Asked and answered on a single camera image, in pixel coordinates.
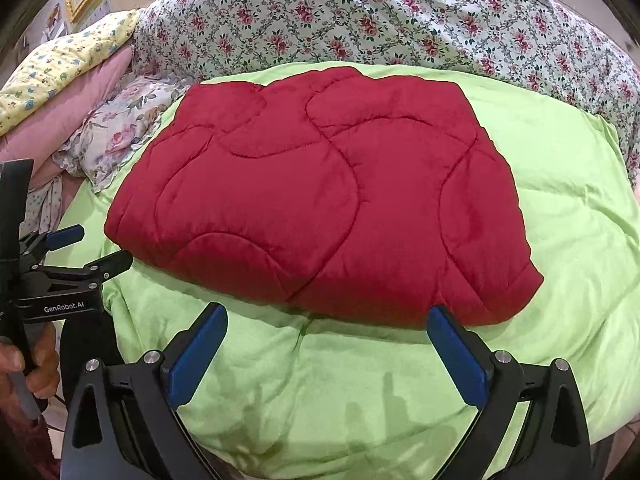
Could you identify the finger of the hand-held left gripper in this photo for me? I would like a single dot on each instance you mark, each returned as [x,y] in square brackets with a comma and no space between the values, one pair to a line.
[107,262]
[65,236]

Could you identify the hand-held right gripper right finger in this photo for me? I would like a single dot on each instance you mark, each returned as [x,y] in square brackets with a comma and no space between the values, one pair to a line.
[457,355]

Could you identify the light green blanket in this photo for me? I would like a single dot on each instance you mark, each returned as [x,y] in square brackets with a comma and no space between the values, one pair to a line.
[350,385]

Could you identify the person's left forearm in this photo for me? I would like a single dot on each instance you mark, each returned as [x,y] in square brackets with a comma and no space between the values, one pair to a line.
[20,450]

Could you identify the person's left hand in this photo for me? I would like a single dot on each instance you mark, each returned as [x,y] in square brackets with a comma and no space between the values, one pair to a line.
[42,360]

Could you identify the red quilted jacket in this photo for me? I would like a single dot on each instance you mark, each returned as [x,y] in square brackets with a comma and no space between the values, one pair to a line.
[325,185]

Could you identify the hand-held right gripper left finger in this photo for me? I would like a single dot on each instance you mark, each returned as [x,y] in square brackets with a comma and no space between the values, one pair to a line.
[197,360]

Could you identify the yellow print pillow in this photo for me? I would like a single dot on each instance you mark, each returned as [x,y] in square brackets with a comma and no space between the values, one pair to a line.
[55,65]

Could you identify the large rose print pillow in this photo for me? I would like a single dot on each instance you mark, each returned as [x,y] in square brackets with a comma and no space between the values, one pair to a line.
[115,130]

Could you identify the small-flower print bedsheet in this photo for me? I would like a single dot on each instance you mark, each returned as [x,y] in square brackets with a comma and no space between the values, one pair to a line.
[350,15]

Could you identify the white dotted cloth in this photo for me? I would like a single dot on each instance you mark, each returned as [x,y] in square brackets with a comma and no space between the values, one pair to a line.
[45,205]

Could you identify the pink pillow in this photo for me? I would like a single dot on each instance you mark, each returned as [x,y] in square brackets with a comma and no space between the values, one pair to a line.
[65,110]

